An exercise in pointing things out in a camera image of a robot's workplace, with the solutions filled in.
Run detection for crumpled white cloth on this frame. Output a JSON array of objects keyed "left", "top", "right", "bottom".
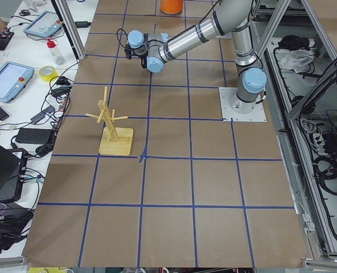
[{"left": 280, "top": 49, "right": 315, "bottom": 73}]

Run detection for yellow tape roll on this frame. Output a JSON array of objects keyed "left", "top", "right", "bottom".
[{"left": 39, "top": 66, "right": 59, "bottom": 82}]

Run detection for aluminium frame post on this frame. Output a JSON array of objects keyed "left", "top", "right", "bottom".
[{"left": 51, "top": 0, "right": 85, "bottom": 61}]

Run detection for wooden cup rack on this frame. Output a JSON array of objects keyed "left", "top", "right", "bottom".
[{"left": 85, "top": 86, "right": 134, "bottom": 156}]

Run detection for red capped squeeze bottle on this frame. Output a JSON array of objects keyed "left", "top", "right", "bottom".
[{"left": 47, "top": 38, "right": 65, "bottom": 65}]

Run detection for teach pendant tablet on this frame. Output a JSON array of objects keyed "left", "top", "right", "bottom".
[
  {"left": 0, "top": 61, "right": 35, "bottom": 102},
  {"left": 23, "top": 11, "right": 62, "bottom": 38}
]

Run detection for far teach pendant tablet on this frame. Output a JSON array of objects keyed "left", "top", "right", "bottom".
[{"left": 23, "top": 11, "right": 62, "bottom": 38}]

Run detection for large orange can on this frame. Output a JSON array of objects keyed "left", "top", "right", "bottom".
[{"left": 160, "top": 0, "right": 184, "bottom": 15}]

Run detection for black laptop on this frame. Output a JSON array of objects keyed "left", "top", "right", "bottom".
[{"left": 0, "top": 145, "right": 27, "bottom": 204}]

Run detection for black scissors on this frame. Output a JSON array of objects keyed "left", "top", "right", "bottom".
[{"left": 19, "top": 8, "right": 38, "bottom": 16}]

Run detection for near teach pendant tablet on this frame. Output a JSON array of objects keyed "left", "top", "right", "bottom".
[{"left": 0, "top": 61, "right": 35, "bottom": 102}]

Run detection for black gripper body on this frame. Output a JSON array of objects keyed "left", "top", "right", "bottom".
[{"left": 139, "top": 54, "right": 147, "bottom": 64}]

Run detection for black power adapter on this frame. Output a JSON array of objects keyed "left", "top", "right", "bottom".
[{"left": 15, "top": 128, "right": 53, "bottom": 144}]

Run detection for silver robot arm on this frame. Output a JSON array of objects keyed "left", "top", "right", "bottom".
[
  {"left": 229, "top": 19, "right": 267, "bottom": 114},
  {"left": 124, "top": 0, "right": 257, "bottom": 73}
]

